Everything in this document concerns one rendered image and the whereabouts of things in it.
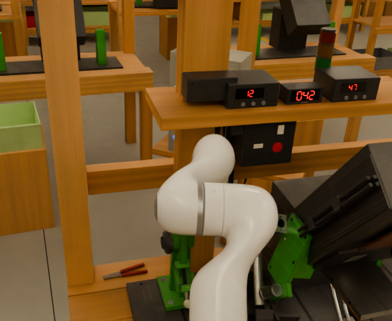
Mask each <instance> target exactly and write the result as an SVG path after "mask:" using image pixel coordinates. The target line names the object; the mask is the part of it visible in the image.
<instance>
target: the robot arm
mask: <svg viewBox="0 0 392 321"><path fill-rule="evenodd" d="M234 165H235V153H234V150H233V147H232V146H231V143H230V142H229V141H228V140H227V139H226V138H225V137H223V136H221V135H218V134H209V135H207V136H205V137H203V138H201V139H200V140H199V141H198V143H197V144H196V146H195V148H194V151H193V154H192V161H191V163H190V164H188V165H186V166H185V167H183V168H182V169H180V170H178V171H177V172H176V173H174V174H173V175H171V176H170V177H169V178H168V179H167V180H166V181H165V182H164V183H163V184H162V186H161V188H160V189H159V190H158V192H157V194H156V197H155V200H154V215H155V219H156V220H157V223H158V224H159V225H160V226H161V227H162V228H163V229H164V230H166V231H168V232H170V233H173V234H179V235H186V236H220V237H224V238H225V239H226V246H225V247H224V249H223V251H222V252H221V253H219V254H218V255H217V256H216V257H214V258H213V259H212V260H211V261H210V262H208V263H207V264H205V265H204V266H203V267H202V268H201V269H200V270H199V271H198V272H197V274H196V276H195V277H194V279H193V281H192V284H191V289H190V296H189V321H247V277H248V274H249V270H250V267H251V266H252V263H253V262H254V260H255V259H256V257H257V256H258V255H259V253H260V252H261V251H262V249H263V248H264V247H265V246H266V244H267V243H268V242H269V241H270V240H271V238H272V236H273V235H274V234H279V233H278V232H275V231H276V228H277V224H278V217H279V214H278V209H277V203H276V202H275V200H274V198H273V197H272V196H271V195H270V193H269V192H267V191H266V190H265V189H263V188H261V187H257V186H254V185H246V184H237V183H227V182H228V178H229V176H230V174H231V172H232V170H233V168H234Z"/></svg>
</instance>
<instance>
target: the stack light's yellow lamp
mask: <svg viewBox="0 0 392 321"><path fill-rule="evenodd" d="M334 45H335V44H334ZM334 45H324V44H320V43H318V47H317V55H316V56H317V57H318V58H321V59H331V58H332V55H333V49H334Z"/></svg>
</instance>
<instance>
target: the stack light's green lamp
mask: <svg viewBox="0 0 392 321"><path fill-rule="evenodd" d="M331 60H332V58H331V59H321V58H318V57H317V56H316V62H315V66H314V70H315V68H316V67H319V68H330V66H331Z"/></svg>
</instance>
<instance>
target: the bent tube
mask: <svg viewBox="0 0 392 321"><path fill-rule="evenodd" d="M275 232H279V233H287V215H282V214H279V217H278V224H277V228H276V231H275ZM252 268H253V280H254V305H265V300H264V299H262V298H260V296H259V290H260V288H261V287H263V267H262V256H261V252H260V253H259V255H258V256H257V257H256V259H255V260H254V262H253V263H252Z"/></svg>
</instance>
